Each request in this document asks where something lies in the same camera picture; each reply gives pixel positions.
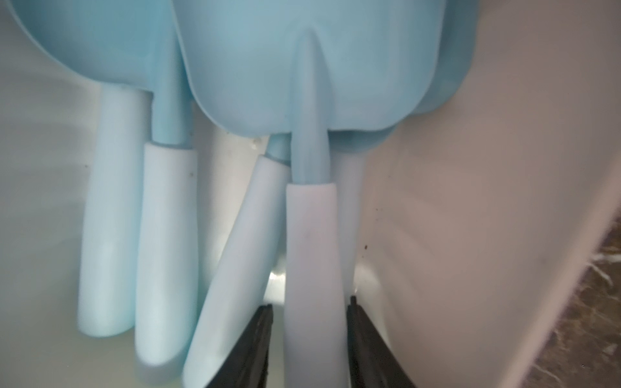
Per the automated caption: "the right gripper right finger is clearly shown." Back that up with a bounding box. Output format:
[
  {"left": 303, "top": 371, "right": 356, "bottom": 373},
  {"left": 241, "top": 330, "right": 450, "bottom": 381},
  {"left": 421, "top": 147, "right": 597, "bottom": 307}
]
[{"left": 347, "top": 296, "right": 416, "bottom": 388}]

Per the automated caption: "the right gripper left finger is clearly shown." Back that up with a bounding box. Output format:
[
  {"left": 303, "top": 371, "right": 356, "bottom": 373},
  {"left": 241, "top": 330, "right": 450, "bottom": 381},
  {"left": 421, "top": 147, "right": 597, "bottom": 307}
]
[{"left": 207, "top": 304, "right": 273, "bottom": 388}]

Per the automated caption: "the blue shovel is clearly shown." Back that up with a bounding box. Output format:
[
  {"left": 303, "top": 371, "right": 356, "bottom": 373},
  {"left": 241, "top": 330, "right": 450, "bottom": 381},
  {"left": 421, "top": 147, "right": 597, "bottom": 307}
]
[
  {"left": 135, "top": 24, "right": 198, "bottom": 384},
  {"left": 182, "top": 134, "right": 291, "bottom": 387},
  {"left": 329, "top": 0, "right": 480, "bottom": 302},
  {"left": 8, "top": 1, "right": 176, "bottom": 337}
]

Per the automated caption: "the white storage box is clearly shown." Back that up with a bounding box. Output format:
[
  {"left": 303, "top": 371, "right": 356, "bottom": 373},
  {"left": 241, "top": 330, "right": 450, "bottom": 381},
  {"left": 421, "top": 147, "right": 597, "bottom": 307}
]
[{"left": 1, "top": 1, "right": 620, "bottom": 387}]

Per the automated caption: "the blue shovel vertical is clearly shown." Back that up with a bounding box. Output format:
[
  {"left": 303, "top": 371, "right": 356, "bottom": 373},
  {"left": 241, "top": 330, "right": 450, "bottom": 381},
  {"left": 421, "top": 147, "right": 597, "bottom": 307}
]
[{"left": 172, "top": 1, "right": 446, "bottom": 387}]

